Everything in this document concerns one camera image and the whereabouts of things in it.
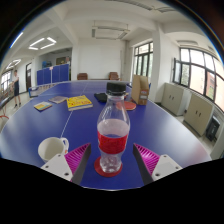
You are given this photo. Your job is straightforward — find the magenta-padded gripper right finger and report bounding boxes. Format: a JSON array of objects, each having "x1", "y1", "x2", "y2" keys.
[{"x1": 132, "y1": 142, "x2": 184, "y2": 186}]

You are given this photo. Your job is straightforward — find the brown armchair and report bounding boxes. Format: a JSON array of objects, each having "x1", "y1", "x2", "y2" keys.
[
  {"x1": 76, "y1": 72, "x2": 89, "y2": 81},
  {"x1": 108, "y1": 71, "x2": 120, "y2": 81}
]

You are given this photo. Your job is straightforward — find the grey-brown booklet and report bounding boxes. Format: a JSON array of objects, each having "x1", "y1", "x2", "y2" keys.
[{"x1": 48, "y1": 95, "x2": 69, "y2": 104}]

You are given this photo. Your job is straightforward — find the small yellow and blue book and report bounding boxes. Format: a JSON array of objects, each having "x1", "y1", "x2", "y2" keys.
[{"x1": 33, "y1": 101, "x2": 54, "y2": 112}]

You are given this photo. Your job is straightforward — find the flat round red coaster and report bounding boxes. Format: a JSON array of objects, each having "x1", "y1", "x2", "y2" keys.
[{"x1": 93, "y1": 156, "x2": 124, "y2": 178}]

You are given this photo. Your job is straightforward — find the blue table with red legs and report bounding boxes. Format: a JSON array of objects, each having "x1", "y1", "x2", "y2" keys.
[{"x1": 0, "y1": 94, "x2": 11, "y2": 121}]

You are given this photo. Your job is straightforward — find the ceiling lights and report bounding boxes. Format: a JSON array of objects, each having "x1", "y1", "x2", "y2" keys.
[{"x1": 4, "y1": 31, "x2": 58, "y2": 71}]

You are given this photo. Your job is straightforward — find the dark door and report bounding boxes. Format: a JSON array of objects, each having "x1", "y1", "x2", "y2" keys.
[{"x1": 25, "y1": 62, "x2": 33, "y2": 92}]

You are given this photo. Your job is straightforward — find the tall dark-framed window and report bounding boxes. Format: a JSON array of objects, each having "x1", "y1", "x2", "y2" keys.
[{"x1": 132, "y1": 41, "x2": 154, "y2": 78}]

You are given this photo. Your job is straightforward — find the ceiling air conditioner unit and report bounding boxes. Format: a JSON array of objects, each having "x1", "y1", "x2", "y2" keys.
[{"x1": 91, "y1": 21, "x2": 130, "y2": 41}]

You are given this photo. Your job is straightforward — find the clear red-labelled drink bottle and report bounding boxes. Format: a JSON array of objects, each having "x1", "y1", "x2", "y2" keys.
[{"x1": 96, "y1": 81, "x2": 131, "y2": 174}]

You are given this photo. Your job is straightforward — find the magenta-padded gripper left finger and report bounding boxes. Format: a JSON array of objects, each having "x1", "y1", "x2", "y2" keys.
[{"x1": 40, "y1": 142, "x2": 92, "y2": 185}]

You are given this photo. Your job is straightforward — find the brown cardboard box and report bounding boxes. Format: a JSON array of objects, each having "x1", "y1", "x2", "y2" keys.
[{"x1": 131, "y1": 74, "x2": 150, "y2": 106}]

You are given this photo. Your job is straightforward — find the red table tennis paddle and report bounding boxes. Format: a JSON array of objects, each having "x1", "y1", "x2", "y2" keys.
[{"x1": 123, "y1": 100, "x2": 137, "y2": 111}]

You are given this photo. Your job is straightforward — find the white mug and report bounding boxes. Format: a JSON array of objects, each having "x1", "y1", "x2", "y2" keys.
[{"x1": 37, "y1": 136, "x2": 70, "y2": 164}]

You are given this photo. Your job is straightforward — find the blue partition screens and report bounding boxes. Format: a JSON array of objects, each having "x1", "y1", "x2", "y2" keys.
[{"x1": 36, "y1": 63, "x2": 70, "y2": 86}]

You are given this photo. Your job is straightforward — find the wide dark-framed window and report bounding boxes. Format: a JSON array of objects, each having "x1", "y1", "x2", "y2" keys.
[{"x1": 172, "y1": 47, "x2": 224, "y2": 113}]

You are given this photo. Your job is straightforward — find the black paddle case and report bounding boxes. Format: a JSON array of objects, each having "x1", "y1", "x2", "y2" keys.
[{"x1": 93, "y1": 92, "x2": 108, "y2": 103}]

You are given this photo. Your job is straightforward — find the black bin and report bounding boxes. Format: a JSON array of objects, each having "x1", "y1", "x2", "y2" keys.
[{"x1": 204, "y1": 115, "x2": 221, "y2": 143}]

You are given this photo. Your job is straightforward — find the white cabinet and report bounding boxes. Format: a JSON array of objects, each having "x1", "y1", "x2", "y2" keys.
[
  {"x1": 161, "y1": 82, "x2": 188, "y2": 117},
  {"x1": 209, "y1": 133, "x2": 224, "y2": 160},
  {"x1": 183, "y1": 93, "x2": 214, "y2": 137}
]

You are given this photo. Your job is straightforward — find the person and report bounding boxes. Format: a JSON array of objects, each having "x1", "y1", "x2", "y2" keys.
[{"x1": 11, "y1": 69, "x2": 23, "y2": 108}]

